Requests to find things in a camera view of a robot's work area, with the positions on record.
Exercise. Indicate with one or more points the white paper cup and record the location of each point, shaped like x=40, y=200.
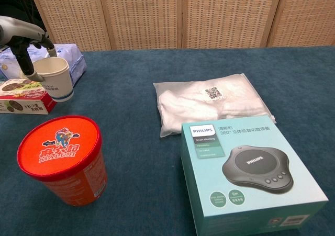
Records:
x=58, y=85

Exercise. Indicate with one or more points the blue table mat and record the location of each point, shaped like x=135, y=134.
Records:
x=131, y=89

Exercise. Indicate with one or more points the wicker folding screen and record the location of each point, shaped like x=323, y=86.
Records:
x=146, y=13

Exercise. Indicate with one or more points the pale blue tissue pack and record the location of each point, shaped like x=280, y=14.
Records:
x=77, y=63

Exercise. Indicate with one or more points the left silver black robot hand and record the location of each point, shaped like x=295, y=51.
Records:
x=18, y=29

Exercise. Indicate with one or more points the red green cookie box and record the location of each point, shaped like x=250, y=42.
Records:
x=23, y=100

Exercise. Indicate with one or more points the orange lidded food tub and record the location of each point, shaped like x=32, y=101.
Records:
x=58, y=147

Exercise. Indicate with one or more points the teal Philips speaker box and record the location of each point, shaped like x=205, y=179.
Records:
x=251, y=196

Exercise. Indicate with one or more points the white plastic bag package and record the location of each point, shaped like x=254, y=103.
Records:
x=188, y=102

